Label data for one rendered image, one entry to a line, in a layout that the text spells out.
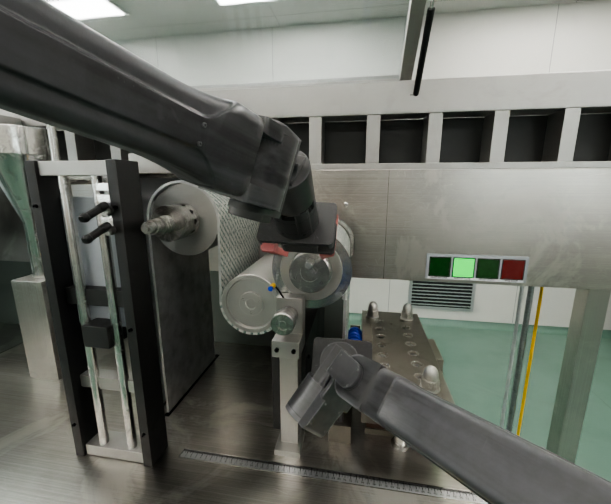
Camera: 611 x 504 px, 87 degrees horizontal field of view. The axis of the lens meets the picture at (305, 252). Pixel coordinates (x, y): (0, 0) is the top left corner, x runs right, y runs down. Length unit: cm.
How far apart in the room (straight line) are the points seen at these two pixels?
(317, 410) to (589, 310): 101
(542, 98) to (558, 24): 278
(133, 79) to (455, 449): 35
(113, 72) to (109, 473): 69
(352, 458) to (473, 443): 41
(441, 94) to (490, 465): 80
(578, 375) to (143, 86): 137
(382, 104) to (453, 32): 264
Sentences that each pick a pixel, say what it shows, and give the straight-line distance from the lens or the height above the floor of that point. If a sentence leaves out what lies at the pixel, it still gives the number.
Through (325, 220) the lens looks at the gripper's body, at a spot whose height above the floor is 136.
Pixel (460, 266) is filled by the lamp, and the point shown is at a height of 119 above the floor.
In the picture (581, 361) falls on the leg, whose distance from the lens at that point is 138.
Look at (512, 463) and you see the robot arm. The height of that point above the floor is 120.
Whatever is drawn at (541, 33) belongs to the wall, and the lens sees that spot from 371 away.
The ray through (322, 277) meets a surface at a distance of 57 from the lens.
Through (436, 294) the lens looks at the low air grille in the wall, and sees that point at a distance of 347.
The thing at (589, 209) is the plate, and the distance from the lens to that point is 105.
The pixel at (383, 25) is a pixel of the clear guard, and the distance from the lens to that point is 88.
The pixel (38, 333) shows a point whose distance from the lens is 108.
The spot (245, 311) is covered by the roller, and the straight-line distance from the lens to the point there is 65.
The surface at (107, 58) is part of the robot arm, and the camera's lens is 20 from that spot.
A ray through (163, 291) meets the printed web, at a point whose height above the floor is 118.
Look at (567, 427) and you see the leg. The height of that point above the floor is 61.
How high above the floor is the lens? 141
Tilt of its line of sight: 12 degrees down
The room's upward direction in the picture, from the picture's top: straight up
